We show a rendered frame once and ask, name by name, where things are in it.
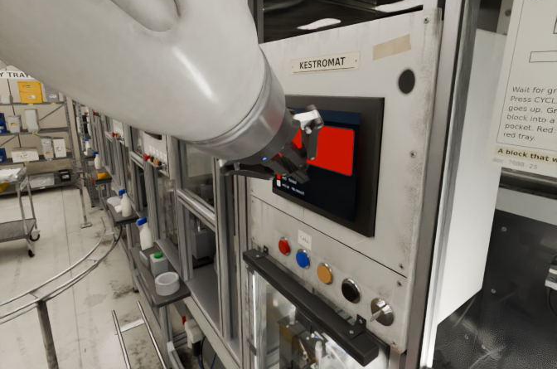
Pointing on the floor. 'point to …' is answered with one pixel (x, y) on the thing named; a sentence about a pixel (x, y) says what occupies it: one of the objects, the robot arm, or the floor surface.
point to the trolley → (24, 227)
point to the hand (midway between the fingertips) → (296, 168)
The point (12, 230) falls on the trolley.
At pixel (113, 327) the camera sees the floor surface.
